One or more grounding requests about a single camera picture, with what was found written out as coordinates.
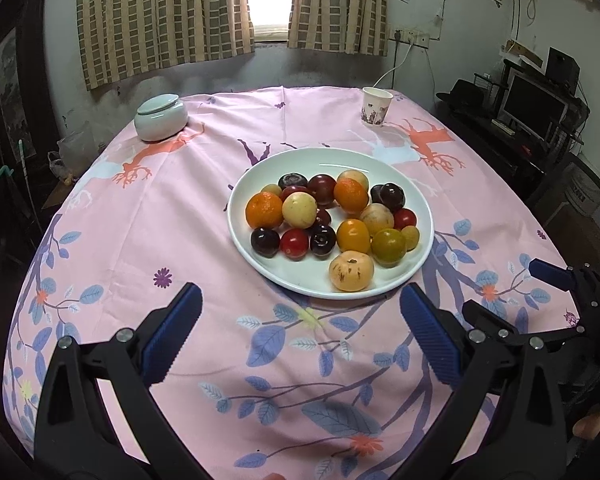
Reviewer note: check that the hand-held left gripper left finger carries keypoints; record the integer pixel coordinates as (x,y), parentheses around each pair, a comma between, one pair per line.
(172,332)

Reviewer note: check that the blackish purple round fruit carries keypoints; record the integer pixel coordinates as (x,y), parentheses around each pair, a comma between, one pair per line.
(293,180)

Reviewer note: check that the brown striped curtain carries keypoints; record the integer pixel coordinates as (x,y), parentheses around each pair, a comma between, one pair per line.
(337,5)
(165,10)

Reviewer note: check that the black speaker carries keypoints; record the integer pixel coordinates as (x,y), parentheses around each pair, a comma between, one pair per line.
(562,67)

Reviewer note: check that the black computer desk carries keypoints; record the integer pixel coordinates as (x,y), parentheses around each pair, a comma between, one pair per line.
(505,155)

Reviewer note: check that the person's right hand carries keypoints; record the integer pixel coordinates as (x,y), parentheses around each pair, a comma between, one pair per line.
(591,425)

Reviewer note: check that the printed paper cup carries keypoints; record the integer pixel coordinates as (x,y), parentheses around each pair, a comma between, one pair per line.
(376,107)

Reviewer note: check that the large dark red plum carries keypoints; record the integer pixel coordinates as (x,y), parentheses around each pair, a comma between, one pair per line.
(295,191)

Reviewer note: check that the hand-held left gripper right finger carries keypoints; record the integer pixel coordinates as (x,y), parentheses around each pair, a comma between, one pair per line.
(430,337)

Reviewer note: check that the white lidded ceramic jar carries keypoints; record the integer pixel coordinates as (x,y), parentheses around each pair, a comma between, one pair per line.
(160,120)

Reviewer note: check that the large golden yellow fruit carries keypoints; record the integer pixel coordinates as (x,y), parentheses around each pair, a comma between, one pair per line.
(352,176)

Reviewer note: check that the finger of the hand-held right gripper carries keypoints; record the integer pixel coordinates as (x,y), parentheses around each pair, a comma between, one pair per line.
(547,271)
(490,317)

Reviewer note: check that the green yellow tomato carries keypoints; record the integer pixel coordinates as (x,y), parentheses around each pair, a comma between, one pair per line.
(388,247)

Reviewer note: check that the black hat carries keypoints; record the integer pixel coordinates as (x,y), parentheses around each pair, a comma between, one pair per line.
(462,92)

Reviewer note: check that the tan potato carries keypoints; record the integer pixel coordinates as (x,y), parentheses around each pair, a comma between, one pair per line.
(376,218)

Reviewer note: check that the small yellow fruit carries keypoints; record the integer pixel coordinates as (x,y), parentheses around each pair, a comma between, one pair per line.
(271,190)
(411,238)

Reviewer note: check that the white oval plate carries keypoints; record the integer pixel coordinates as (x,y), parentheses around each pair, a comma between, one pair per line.
(380,167)

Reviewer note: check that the computer monitor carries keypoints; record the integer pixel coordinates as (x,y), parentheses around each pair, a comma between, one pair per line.
(532,102)

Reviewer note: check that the yellow orange tomato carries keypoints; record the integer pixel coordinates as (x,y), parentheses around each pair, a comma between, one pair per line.
(353,236)

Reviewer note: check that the clear plastic bag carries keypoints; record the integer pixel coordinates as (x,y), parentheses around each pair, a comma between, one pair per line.
(77,155)

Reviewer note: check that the red tomato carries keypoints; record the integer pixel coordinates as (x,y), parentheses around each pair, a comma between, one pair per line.
(294,243)
(406,218)

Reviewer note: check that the black mesh office chair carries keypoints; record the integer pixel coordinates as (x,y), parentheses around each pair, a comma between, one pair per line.
(575,195)

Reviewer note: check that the pink floral tablecloth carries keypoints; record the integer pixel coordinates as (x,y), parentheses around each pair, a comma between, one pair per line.
(180,220)

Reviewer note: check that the white wall socket strip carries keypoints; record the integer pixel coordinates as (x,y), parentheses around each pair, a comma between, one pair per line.
(412,37)

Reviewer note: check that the cardboard piece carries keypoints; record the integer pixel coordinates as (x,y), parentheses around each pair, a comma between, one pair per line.
(520,50)

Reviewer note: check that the orange tangerine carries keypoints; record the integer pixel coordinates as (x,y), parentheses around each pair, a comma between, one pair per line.
(351,196)
(263,210)

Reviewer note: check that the pale yellow round fruit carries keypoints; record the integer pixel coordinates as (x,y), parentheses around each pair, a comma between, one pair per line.
(299,210)

